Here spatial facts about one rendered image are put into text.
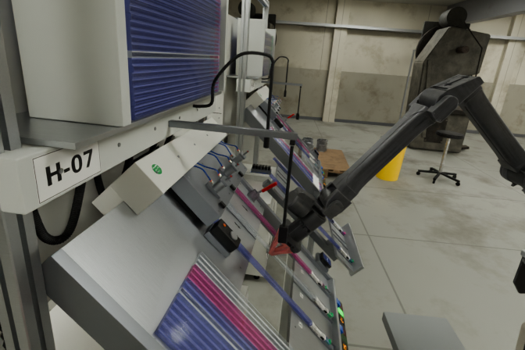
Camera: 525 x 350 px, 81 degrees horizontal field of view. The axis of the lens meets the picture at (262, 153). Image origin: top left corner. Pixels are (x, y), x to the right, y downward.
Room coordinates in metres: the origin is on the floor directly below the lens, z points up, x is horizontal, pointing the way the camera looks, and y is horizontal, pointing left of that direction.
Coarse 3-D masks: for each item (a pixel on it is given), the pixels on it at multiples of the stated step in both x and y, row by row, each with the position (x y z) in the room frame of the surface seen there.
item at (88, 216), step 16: (0, 0) 0.50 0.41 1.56; (0, 16) 0.50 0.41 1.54; (16, 48) 0.52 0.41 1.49; (16, 64) 0.51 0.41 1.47; (16, 80) 0.51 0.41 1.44; (16, 96) 0.50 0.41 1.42; (16, 112) 0.50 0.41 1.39; (160, 144) 1.00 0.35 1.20; (112, 176) 0.74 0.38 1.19; (96, 192) 0.67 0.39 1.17; (48, 208) 0.53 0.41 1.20; (64, 208) 0.57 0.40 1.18; (96, 208) 0.66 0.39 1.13; (48, 224) 0.53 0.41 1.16; (64, 224) 0.56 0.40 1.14; (80, 224) 0.61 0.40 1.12; (48, 256) 0.51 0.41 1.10; (0, 336) 0.40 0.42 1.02
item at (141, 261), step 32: (96, 224) 0.46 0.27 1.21; (128, 224) 0.51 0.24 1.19; (160, 224) 0.57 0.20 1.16; (192, 224) 0.65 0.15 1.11; (256, 224) 0.88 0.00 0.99; (96, 256) 0.41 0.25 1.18; (128, 256) 0.46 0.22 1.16; (160, 256) 0.50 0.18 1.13; (192, 256) 0.57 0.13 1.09; (128, 288) 0.41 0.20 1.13; (160, 288) 0.45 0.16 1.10; (160, 320) 0.40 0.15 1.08
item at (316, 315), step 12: (300, 252) 0.97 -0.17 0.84; (312, 264) 0.98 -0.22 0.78; (300, 276) 0.85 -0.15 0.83; (300, 288) 0.79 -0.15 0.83; (312, 288) 0.85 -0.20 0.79; (300, 300) 0.74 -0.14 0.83; (312, 300) 0.79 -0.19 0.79; (324, 300) 0.85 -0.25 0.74; (288, 312) 0.67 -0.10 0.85; (312, 312) 0.74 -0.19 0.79; (324, 312) 0.78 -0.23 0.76; (288, 324) 0.63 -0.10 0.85; (300, 324) 0.66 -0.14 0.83; (324, 324) 0.74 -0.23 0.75; (288, 336) 0.60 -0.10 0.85; (300, 336) 0.62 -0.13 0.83; (312, 336) 0.66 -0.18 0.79; (300, 348) 0.59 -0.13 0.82; (312, 348) 0.62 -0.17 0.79; (324, 348) 0.66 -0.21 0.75
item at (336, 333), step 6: (330, 282) 0.95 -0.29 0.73; (330, 288) 0.92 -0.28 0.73; (330, 294) 0.90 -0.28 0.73; (330, 300) 0.87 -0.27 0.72; (336, 300) 0.87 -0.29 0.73; (330, 306) 0.84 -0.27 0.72; (336, 306) 0.83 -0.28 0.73; (336, 312) 0.80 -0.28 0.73; (336, 318) 0.78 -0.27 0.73; (336, 324) 0.76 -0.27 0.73; (336, 330) 0.74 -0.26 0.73; (336, 336) 0.72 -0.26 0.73; (336, 342) 0.70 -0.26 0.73; (336, 348) 0.68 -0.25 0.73
